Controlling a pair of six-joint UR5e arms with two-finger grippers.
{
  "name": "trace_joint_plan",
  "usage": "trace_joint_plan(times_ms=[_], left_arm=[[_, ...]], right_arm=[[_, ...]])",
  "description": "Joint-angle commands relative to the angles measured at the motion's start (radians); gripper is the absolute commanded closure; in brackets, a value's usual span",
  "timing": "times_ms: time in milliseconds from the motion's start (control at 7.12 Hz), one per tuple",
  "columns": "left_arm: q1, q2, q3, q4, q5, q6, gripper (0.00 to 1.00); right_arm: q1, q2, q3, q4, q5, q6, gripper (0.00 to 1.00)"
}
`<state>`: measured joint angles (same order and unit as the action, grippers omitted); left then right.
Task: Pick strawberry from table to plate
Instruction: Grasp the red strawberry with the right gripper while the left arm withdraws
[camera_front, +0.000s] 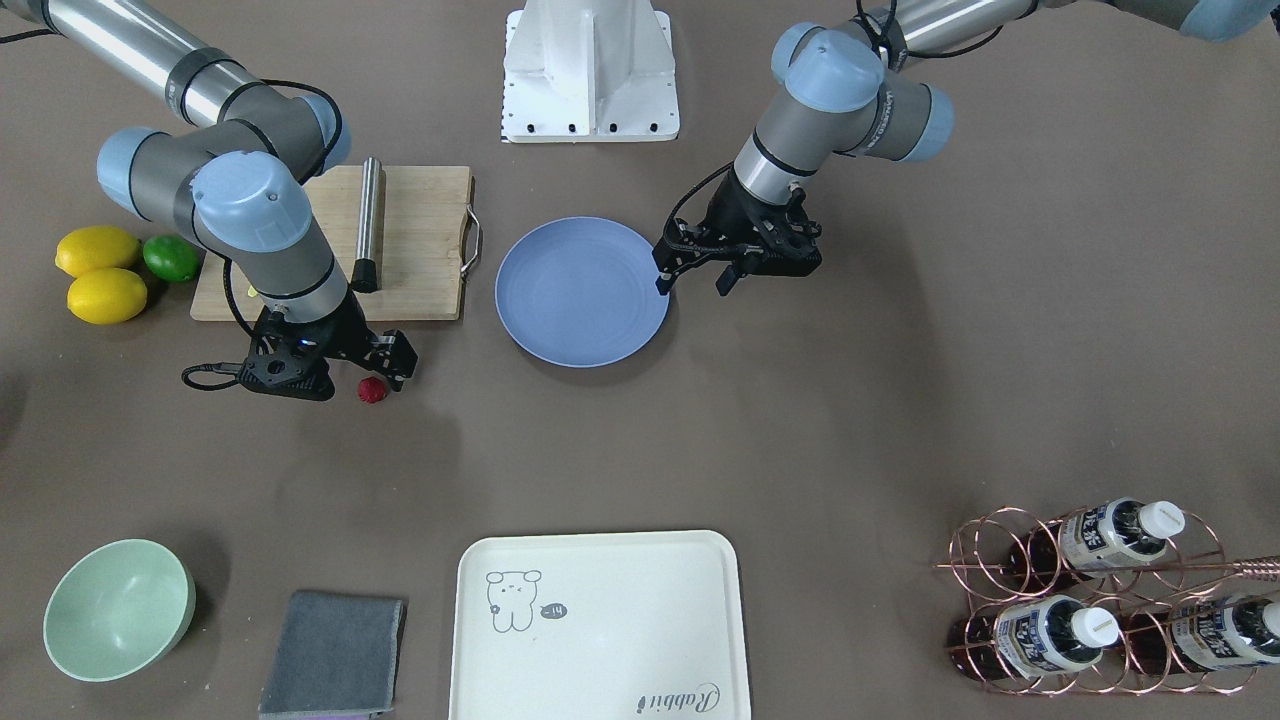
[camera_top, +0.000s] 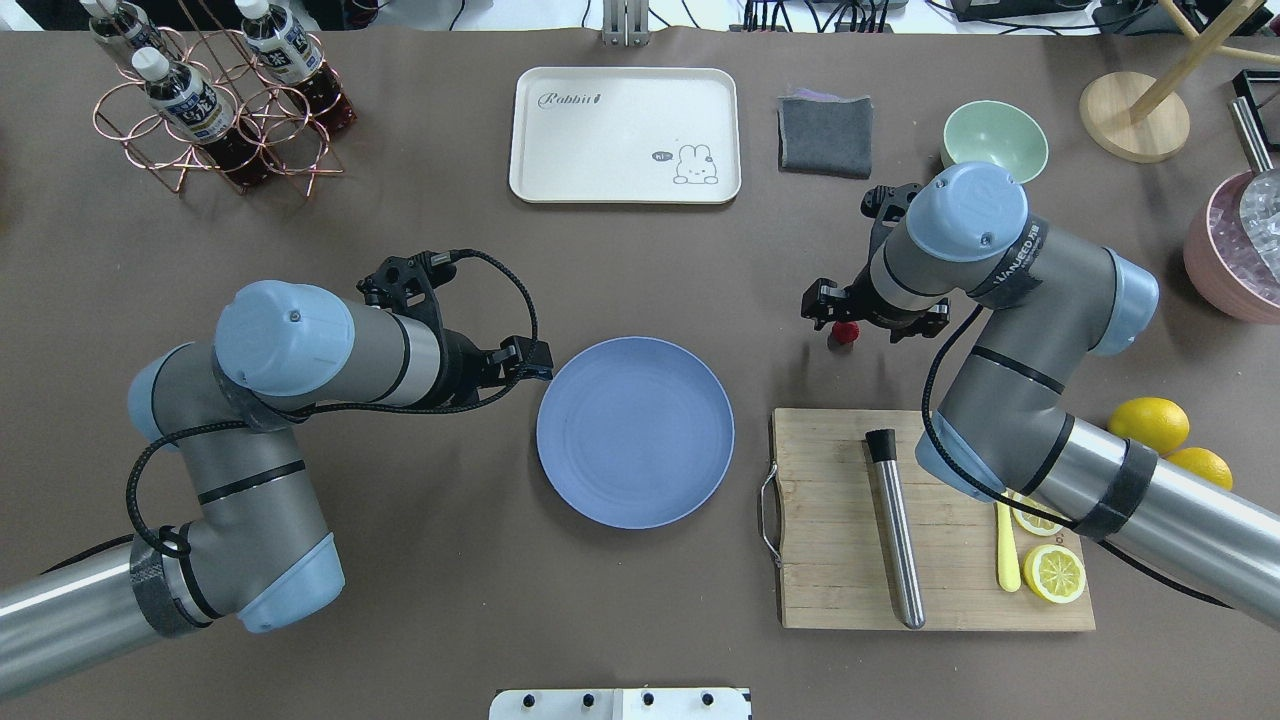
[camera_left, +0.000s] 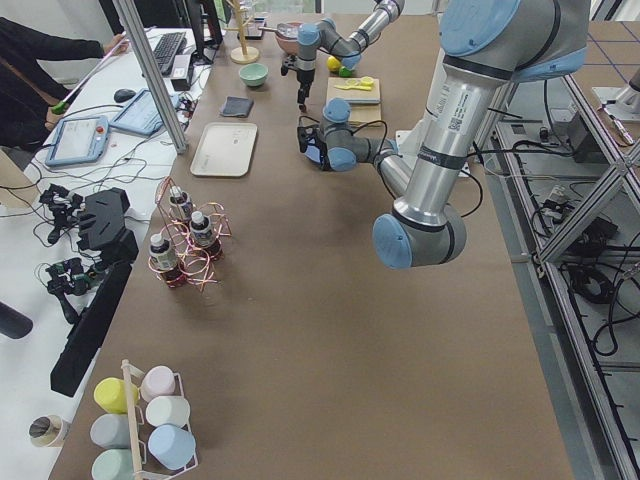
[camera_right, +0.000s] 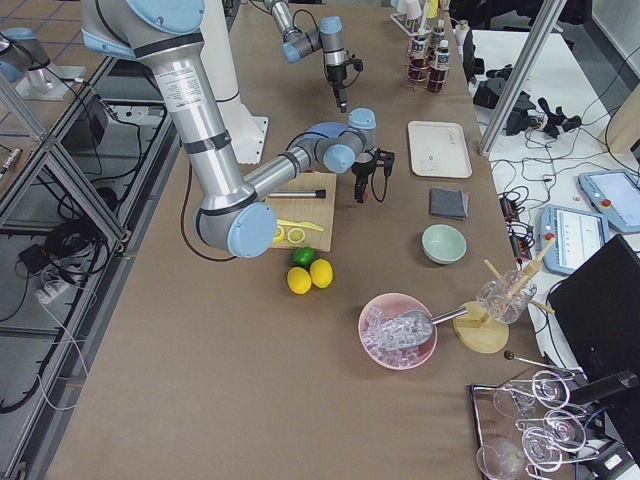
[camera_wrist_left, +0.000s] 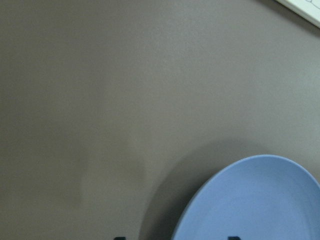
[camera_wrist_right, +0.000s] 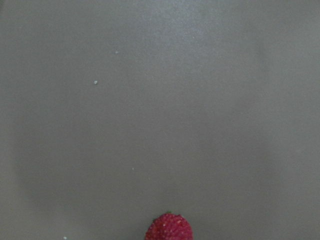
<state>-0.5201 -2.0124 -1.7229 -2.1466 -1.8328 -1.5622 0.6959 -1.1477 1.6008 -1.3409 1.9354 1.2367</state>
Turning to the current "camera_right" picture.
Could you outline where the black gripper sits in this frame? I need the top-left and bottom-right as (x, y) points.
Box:
(325, 62), (348, 111)
(351, 152), (375, 203)

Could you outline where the blue plate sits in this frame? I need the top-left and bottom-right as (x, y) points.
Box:
(301, 122), (347, 139)

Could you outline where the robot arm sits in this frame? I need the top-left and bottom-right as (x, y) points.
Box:
(264, 0), (355, 113)
(81, 1), (376, 258)

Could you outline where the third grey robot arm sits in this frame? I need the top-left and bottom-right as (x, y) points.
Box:
(1, 27), (65, 101)

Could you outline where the steel muddler black tip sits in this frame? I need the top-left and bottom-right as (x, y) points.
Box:
(268, 189), (327, 199)

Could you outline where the wooden cutting board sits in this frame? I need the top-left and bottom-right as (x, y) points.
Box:
(266, 172), (337, 252)

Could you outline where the yellow plastic knife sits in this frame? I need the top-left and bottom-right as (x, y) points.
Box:
(277, 218), (325, 232)

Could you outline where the lemon half lower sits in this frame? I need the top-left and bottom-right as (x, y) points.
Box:
(286, 227), (306, 245)

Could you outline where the lemon half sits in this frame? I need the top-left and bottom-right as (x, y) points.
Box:
(273, 225), (286, 243)
(286, 227), (306, 245)

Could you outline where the grey folded cloth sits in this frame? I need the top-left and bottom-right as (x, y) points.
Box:
(429, 187), (469, 220)

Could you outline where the cream rabbit tray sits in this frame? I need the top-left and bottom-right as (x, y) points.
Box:
(408, 121), (472, 179)

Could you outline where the green lime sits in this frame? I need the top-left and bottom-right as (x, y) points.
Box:
(292, 246), (316, 268)

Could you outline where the top bottle white cap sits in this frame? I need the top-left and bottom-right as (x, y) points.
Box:
(407, 29), (428, 85)

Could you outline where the lemon half upper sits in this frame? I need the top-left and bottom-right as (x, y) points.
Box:
(273, 225), (286, 243)

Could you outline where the yellow lemon upper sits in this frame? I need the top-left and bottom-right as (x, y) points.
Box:
(309, 259), (334, 289)

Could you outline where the yellow lemon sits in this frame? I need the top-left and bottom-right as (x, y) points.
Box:
(286, 266), (312, 295)
(309, 259), (334, 289)

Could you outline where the green bowl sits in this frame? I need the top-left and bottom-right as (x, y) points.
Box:
(421, 224), (467, 265)

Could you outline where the lower left bottle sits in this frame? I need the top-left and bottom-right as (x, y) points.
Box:
(427, 40), (450, 93)

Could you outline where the yellow lemon lower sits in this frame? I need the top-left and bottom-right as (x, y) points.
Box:
(286, 266), (312, 295)

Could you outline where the lower right bottle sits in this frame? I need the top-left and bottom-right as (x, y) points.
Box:
(430, 19), (446, 50)

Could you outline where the pink bowl of ice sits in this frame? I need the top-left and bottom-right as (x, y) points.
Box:
(358, 293), (437, 370)

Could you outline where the metal ice scoop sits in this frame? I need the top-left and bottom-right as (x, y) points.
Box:
(381, 306), (468, 349)

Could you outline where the clear glass mug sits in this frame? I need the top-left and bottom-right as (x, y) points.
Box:
(476, 270), (537, 324)

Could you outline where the wooden glass stand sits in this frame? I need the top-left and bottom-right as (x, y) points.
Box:
(453, 240), (554, 354)

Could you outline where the blue teach pendant near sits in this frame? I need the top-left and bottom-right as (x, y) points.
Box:
(537, 204), (610, 275)

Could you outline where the blue teach pendant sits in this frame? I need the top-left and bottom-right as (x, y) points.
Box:
(537, 204), (610, 275)
(578, 170), (640, 234)

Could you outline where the blue teach pendant far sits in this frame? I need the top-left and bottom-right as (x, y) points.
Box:
(578, 170), (640, 234)

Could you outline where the cocktail glass upper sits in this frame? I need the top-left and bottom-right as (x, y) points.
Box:
(493, 370), (570, 419)

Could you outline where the cocktail glass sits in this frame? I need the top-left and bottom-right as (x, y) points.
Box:
(516, 409), (587, 453)
(493, 370), (570, 419)
(476, 436), (564, 479)

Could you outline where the black glass rack tray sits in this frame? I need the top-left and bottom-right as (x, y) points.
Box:
(469, 380), (639, 479)

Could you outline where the cocktail glass lower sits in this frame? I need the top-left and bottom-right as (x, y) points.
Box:
(476, 436), (564, 479)

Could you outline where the cocktail glass middle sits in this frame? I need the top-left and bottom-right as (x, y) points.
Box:
(516, 409), (587, 453)

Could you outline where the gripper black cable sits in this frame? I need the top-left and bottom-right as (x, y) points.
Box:
(369, 148), (396, 203)

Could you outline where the copper wire bottle rack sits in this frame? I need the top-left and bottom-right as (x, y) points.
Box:
(404, 31), (451, 93)

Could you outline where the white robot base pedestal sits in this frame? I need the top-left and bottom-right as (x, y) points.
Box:
(200, 0), (268, 165)

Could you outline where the aluminium frame post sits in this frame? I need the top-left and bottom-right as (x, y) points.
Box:
(478, 0), (566, 158)

